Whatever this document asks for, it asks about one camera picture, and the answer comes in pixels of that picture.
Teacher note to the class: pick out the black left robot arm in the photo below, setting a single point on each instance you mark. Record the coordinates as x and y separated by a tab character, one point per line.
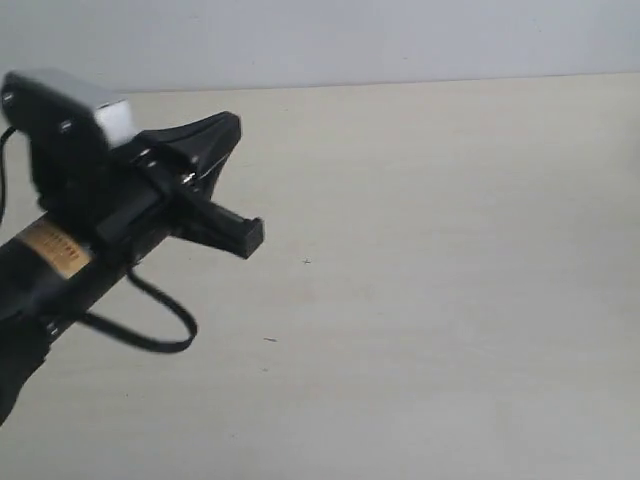
50	281

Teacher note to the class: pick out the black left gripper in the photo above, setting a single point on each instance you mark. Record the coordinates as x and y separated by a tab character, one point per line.
147	193

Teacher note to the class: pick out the black wrist camera silver lens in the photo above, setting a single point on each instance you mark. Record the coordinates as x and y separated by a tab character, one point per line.
80	134

